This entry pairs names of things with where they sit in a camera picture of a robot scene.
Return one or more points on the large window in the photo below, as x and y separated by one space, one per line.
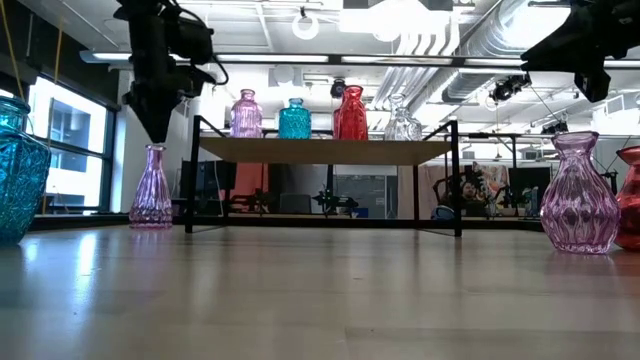
75 145

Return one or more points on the silver air duct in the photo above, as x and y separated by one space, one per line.
500 30

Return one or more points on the purple ribbed jar vase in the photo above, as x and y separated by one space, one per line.
246 120

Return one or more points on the person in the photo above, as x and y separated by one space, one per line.
469 191

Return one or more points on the clear round glass vase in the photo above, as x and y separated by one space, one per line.
412 130

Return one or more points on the purple glass cone vase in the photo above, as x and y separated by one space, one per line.
151 200

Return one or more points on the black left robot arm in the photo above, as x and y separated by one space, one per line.
150 30

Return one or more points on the floral cloth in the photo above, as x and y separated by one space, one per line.
497 175

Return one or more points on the black stage spotlight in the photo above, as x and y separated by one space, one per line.
554 127
338 88
510 86

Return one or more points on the red flared square vase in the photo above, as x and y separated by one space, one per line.
351 120

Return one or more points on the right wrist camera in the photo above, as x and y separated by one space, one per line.
592 86

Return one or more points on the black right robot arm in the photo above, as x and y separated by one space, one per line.
629 20

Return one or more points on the orange partition panel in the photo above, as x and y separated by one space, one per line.
250 177

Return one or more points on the black framed background table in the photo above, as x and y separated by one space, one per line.
500 135

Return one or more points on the black background robot arm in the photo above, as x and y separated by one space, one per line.
330 201
255 201

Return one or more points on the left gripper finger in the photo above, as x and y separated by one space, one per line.
145 115
165 115

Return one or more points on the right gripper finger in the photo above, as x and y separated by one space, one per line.
565 40
545 64

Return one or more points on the grey box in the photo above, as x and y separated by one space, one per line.
295 204

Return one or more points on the teal textured square vase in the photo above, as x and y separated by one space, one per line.
22 175

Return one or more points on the black aluminium table frame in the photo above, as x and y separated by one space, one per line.
90 221

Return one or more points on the white round ceiling lamp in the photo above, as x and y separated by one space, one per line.
306 35

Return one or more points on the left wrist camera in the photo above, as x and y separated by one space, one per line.
197 80

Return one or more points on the linear ceiling light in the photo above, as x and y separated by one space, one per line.
270 58

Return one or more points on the blue round object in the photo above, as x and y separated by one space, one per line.
442 213

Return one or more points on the red bulbous glass vase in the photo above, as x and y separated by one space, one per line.
632 210

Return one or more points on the wooden shelf with black frame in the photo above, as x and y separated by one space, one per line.
325 151

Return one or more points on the purple bulbous glass vase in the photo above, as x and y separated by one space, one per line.
580 210

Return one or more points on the clear glass cone vase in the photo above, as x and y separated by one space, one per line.
396 102

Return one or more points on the teal glass bottle vase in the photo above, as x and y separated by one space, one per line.
295 122

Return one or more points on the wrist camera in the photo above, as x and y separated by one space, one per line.
592 86
197 80

